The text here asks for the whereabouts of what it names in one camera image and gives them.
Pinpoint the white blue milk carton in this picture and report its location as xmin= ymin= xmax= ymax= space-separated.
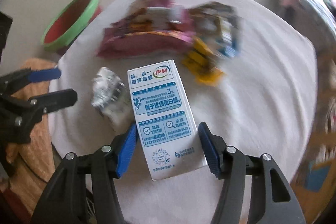
xmin=127 ymin=60 xmax=207 ymax=181

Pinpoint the green red trash bin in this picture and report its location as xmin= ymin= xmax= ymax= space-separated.
xmin=41 ymin=0 xmax=102 ymax=55

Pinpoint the orange fuzzy cushion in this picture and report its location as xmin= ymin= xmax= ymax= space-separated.
xmin=1 ymin=58 xmax=55 ymax=219

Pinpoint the crumpled silver foil wrapper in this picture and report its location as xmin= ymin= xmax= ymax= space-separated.
xmin=91 ymin=67 xmax=134 ymax=135

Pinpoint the yellow snack wrapper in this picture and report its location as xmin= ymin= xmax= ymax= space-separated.
xmin=182 ymin=36 xmax=225 ymax=86

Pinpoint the pink snack bag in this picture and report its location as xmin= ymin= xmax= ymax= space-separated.
xmin=97 ymin=0 xmax=195 ymax=59

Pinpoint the blue white foil bag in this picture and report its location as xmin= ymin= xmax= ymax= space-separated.
xmin=205 ymin=15 xmax=240 ymax=59

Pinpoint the black gold packet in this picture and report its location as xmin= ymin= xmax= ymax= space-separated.
xmin=188 ymin=2 xmax=237 ymax=21

